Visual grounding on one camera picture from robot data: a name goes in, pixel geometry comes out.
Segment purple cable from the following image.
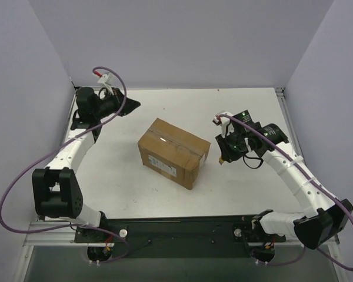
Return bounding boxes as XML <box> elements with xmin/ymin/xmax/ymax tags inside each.
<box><xmin>219</xmin><ymin>114</ymin><xmax>353</xmax><ymax>270</ymax></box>
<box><xmin>0</xmin><ymin>66</ymin><xmax>128</xmax><ymax>264</ymax></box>

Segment aluminium frame rail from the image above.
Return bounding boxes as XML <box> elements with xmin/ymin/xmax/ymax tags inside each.
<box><xmin>23</xmin><ymin>220</ymin><xmax>341</xmax><ymax>247</ymax></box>

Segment brown cardboard express box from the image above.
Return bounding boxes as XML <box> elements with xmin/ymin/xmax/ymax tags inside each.
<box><xmin>138</xmin><ymin>118</ymin><xmax>211</xmax><ymax>190</ymax></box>

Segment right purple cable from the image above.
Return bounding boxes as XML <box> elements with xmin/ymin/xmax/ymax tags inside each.
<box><xmin>219</xmin><ymin>114</ymin><xmax>353</xmax><ymax>270</ymax></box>

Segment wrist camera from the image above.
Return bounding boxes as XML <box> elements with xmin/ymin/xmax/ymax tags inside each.
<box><xmin>97</xmin><ymin>73</ymin><xmax>114</xmax><ymax>93</ymax></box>
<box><xmin>212</xmin><ymin>111</ymin><xmax>234</xmax><ymax>138</ymax></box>

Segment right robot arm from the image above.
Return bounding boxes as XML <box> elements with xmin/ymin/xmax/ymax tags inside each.
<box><xmin>213</xmin><ymin>110</ymin><xmax>353</xmax><ymax>250</ymax></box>

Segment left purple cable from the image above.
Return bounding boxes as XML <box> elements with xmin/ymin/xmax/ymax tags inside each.
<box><xmin>0</xmin><ymin>66</ymin><xmax>128</xmax><ymax>264</ymax></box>

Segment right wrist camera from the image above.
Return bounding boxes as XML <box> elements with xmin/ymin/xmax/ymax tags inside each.
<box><xmin>212</xmin><ymin>111</ymin><xmax>234</xmax><ymax>138</ymax></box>

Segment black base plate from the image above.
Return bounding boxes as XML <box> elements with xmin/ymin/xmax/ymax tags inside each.
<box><xmin>74</xmin><ymin>215</ymin><xmax>286</xmax><ymax>259</ymax></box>

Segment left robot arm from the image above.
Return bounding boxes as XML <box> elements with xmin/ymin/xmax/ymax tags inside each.
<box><xmin>32</xmin><ymin>87</ymin><xmax>141</xmax><ymax>242</ymax></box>

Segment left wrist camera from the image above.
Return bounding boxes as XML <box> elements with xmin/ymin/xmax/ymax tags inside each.
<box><xmin>97</xmin><ymin>73</ymin><xmax>114</xmax><ymax>93</ymax></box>

